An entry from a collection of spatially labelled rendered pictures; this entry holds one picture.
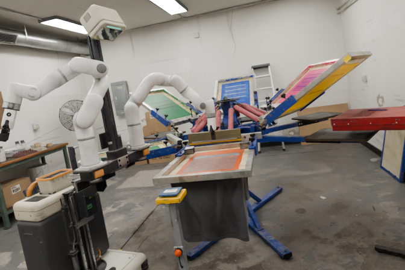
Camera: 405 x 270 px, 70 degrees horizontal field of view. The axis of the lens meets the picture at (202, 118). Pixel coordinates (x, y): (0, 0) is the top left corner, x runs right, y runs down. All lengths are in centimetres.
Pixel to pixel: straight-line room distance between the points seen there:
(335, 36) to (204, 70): 272
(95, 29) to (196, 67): 480
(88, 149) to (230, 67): 494
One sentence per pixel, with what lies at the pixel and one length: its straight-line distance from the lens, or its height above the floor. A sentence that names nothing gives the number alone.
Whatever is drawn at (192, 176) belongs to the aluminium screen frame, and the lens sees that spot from 169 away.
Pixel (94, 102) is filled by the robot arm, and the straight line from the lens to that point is 163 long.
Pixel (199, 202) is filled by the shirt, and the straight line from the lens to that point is 184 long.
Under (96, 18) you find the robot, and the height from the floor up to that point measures 194.
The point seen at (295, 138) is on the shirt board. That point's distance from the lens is 267.
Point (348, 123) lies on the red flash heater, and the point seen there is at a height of 107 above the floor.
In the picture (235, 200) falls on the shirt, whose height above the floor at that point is 78.
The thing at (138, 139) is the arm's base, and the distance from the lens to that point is 204.
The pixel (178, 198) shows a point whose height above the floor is 95.
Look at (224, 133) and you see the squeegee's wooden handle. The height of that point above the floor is 111.
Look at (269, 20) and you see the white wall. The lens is 638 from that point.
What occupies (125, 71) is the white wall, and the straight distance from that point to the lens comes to 705.
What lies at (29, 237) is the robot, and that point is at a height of 69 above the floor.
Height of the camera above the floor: 147
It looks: 6 degrees down
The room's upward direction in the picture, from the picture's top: 9 degrees counter-clockwise
